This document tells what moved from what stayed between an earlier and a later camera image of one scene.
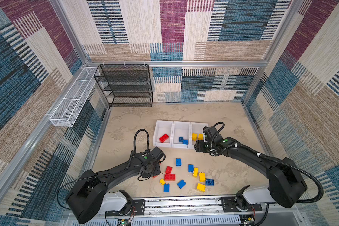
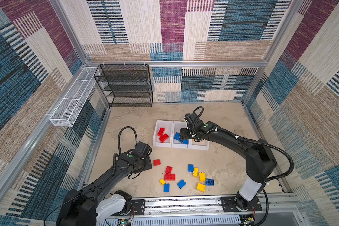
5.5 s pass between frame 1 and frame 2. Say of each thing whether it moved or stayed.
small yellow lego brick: stayed
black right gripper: moved
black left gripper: moved
